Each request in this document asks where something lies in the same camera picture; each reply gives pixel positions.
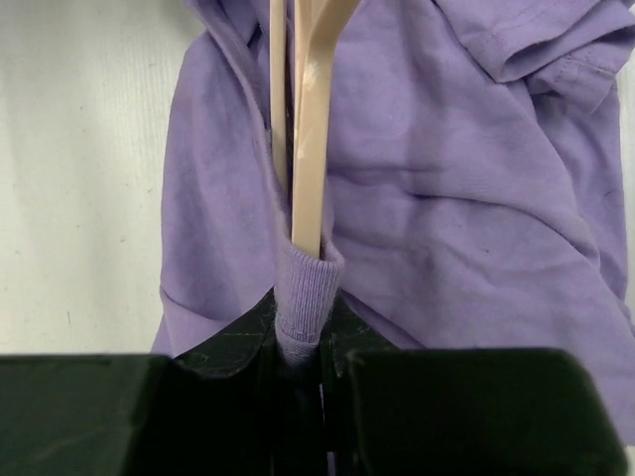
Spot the purple t shirt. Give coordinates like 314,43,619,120
153,1,634,432

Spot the beige wooden hanger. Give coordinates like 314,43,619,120
269,0,359,258

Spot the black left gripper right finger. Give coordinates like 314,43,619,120
320,299,629,475

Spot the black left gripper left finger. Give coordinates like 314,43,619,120
0,290,279,476

